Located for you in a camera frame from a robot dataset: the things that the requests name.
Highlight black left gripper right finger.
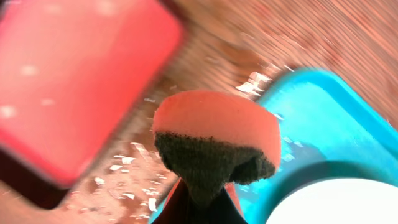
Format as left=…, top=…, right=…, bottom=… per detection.
left=214, top=184, right=247, bottom=224

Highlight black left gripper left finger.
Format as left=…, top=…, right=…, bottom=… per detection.
left=152, top=179, right=192, bottom=224

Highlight orange green sponge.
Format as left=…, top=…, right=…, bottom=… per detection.
left=152, top=90, right=281, bottom=207

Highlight blue plastic tray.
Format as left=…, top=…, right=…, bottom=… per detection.
left=149, top=68, right=398, bottom=224

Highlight dark red water tray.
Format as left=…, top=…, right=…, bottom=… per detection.
left=1, top=0, right=183, bottom=210

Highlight light blue plate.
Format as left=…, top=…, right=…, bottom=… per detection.
left=266, top=178, right=397, bottom=224

